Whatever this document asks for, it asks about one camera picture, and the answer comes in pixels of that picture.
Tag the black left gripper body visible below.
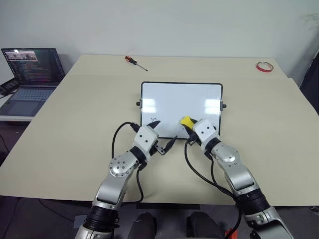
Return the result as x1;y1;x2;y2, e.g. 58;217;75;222
150;137;167;156

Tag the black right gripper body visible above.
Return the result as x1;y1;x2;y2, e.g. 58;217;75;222
186;131;201;148

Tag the yellow sponge eraser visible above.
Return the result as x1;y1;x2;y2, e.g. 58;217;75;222
180;115;196;129

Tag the black framed whiteboard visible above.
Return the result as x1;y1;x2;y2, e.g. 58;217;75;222
136;81;228;139

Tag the dark rounded shape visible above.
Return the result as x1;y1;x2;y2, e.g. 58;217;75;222
186;211;226;239
134;212;158;239

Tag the red tape roll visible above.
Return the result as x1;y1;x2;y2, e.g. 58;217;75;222
256;61;274;74

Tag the orange plastic piece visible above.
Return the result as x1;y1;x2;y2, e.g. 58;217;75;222
224;228;240;239

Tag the black chair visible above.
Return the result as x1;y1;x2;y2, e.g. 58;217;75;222
298;48;319;116

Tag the open grey laptop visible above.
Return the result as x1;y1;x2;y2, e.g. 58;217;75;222
0;47;66;117

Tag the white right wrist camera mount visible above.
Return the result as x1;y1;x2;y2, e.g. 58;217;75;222
192;118;221;148

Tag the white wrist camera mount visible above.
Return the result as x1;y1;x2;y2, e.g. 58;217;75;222
192;118;221;148
133;125;160;163

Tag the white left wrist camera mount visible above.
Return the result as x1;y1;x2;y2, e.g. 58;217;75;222
133;125;160;163

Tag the long black right arm cable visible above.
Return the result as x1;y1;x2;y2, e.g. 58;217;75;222
184;139;243;236

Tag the short black right arm cable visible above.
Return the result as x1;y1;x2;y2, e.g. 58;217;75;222
210;156;236;199

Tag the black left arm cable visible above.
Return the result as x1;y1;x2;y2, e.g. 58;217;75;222
111;121;145;204

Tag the orange handled screwdriver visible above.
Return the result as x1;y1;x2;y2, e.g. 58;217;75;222
125;55;149;72

